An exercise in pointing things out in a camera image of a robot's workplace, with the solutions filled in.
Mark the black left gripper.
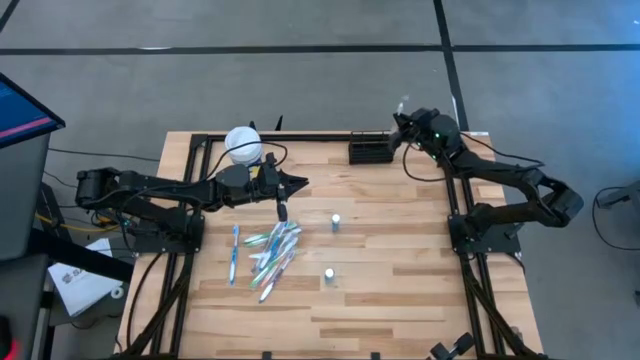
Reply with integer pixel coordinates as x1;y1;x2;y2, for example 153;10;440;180
248;152;310;224

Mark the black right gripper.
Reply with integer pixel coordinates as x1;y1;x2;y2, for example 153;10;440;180
388;107;441;153

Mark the blue white toothbrush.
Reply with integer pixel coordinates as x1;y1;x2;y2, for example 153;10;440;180
251;222;290;275

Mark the yellow toothbrush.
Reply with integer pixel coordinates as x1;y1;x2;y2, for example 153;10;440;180
257;247;299;291

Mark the yellow disinfecting wipes canister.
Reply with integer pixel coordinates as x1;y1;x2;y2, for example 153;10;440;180
223;125;265;168

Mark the black side desk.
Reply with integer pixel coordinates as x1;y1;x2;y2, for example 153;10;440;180
0;227;135;360

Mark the grey metal stand leg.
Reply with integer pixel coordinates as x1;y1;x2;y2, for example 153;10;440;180
596;178;640;210

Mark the white box on floor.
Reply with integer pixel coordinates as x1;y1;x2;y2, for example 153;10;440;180
47;237;126;318

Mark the grey equipment cabinet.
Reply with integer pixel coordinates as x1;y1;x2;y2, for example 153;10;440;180
0;132;53;262

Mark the blue computer screen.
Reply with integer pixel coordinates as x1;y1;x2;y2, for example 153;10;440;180
0;72;67;150

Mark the black device with glowing light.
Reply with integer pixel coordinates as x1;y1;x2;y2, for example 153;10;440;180
0;314;22;360

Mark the black wire basket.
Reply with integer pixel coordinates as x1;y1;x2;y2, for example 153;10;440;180
347;130;396;166

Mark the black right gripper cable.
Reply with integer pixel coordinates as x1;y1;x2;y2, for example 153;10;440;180
401;141;454;184

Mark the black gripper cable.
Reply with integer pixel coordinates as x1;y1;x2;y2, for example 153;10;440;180
401;141;454;184
203;140;290;182

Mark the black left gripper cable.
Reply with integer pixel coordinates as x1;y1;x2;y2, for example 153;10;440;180
203;140;290;182

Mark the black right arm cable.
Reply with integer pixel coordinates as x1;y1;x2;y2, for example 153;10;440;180
458;131;547;169

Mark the thin black floor cable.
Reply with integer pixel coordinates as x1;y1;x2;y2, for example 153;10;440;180
47;146;162;164
591;185;640;252

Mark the black cable along frame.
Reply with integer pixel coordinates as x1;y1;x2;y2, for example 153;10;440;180
124;251;169;351

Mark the yellow cable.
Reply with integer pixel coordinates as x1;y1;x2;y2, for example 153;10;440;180
33;212;124;235

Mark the black handle tool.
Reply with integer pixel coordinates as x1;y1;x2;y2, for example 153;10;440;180
429;331;476;360

